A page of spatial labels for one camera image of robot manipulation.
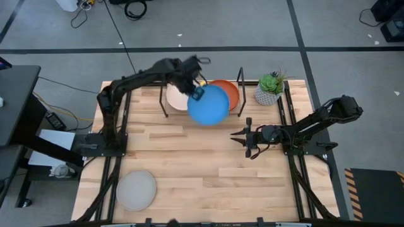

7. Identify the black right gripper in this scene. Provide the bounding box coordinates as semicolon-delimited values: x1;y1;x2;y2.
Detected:
230;117;285;158

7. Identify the black power adapter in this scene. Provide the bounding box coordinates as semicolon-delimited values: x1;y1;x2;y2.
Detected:
45;112;68;132

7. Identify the black equipment box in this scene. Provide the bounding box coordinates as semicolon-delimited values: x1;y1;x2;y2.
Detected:
369;0;404;23

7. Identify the succulent in white patterned pot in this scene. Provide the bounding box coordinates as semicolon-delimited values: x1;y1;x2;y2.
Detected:
254;67;288;107

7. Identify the cream plate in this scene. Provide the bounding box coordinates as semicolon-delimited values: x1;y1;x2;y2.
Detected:
165;83;191;112

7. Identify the black box with grey panel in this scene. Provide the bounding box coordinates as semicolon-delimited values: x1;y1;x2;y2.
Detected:
379;18;404;44

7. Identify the grey plate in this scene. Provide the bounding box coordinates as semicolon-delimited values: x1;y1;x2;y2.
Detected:
116;170;157;212

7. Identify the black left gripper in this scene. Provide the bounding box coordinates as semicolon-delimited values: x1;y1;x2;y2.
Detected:
170;55;206;102

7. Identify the black side desk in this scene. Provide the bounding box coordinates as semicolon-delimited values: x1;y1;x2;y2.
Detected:
0;64;86;209

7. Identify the black aluminium table frame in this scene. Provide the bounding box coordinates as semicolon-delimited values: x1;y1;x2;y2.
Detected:
74;80;340;227

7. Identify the white floor container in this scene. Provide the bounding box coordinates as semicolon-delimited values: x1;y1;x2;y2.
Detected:
55;0;79;13

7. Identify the yellow floor cable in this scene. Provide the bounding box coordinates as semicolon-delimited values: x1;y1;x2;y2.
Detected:
32;91;95;123

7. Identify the black metal wood shelf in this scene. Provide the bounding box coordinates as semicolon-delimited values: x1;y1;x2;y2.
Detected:
159;67;247;118

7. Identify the blue plate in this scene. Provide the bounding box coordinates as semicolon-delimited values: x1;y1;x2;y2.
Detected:
187;84;230;126

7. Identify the white paper sheet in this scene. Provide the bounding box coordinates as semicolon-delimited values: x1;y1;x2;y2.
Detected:
27;128;76;168

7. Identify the long black floor cable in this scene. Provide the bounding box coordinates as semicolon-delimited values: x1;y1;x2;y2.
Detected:
103;0;141;76

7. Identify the black hazard striped mat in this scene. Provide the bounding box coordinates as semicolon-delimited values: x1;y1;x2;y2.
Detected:
343;167;404;222

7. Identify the rust orange plate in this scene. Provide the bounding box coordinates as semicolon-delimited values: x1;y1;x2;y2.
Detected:
209;79;241;112

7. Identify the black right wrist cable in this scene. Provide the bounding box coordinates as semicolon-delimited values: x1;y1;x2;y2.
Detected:
251;144;270;161

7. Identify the coiled black cable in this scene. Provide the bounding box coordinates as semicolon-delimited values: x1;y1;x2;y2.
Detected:
124;0;148;21

